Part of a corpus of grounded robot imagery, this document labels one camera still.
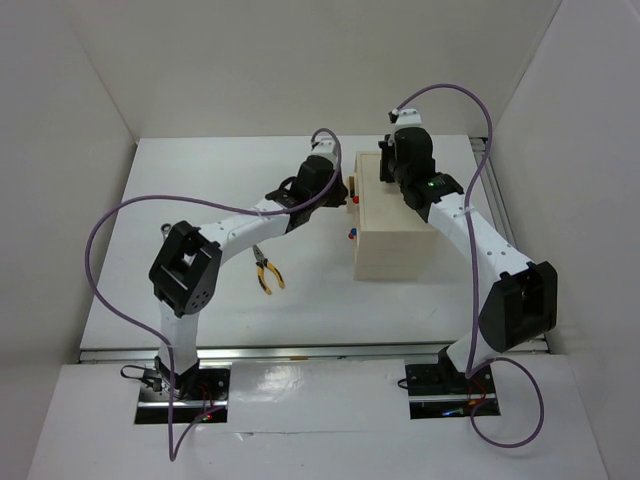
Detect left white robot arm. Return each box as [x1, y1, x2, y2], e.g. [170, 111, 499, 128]
[149, 137, 348, 399]

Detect beige drawer cabinet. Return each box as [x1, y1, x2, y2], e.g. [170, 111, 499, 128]
[347, 152, 437, 281]

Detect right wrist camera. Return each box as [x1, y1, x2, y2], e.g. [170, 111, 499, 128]
[388, 108, 422, 130]

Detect yellow black pliers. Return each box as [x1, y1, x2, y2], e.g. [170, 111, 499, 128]
[251, 243, 286, 296]

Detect beige small yellow-knob drawer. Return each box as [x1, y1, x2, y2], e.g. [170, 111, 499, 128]
[347, 175, 356, 211]

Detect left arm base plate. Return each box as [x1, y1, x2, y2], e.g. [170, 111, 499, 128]
[120, 365, 231, 425]

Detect silver wrench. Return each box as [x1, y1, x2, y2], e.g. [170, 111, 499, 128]
[160, 223, 172, 236]

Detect aluminium front rail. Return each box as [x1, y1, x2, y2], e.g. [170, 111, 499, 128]
[78, 342, 446, 364]

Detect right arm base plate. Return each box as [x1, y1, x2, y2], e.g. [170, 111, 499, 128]
[396, 364, 500, 420]

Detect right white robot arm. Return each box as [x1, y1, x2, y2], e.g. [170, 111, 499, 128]
[379, 127, 558, 395]

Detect aluminium side rail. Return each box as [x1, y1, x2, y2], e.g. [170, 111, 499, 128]
[469, 137, 509, 236]

